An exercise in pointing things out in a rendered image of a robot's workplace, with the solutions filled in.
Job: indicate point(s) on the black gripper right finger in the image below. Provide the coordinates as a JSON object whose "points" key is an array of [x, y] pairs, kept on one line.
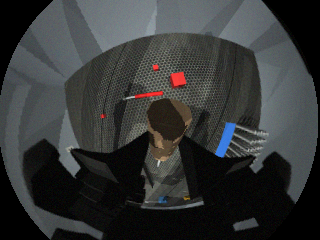
{"points": [[204, 169]]}

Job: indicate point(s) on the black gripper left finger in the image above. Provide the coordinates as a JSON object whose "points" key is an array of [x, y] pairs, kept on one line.
{"points": [[123, 166]]}

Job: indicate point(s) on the blue cube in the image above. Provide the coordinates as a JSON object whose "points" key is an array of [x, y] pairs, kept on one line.
{"points": [[163, 199]]}

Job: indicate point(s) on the blue tape strip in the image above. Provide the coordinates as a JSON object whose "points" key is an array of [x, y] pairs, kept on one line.
{"points": [[225, 139]]}

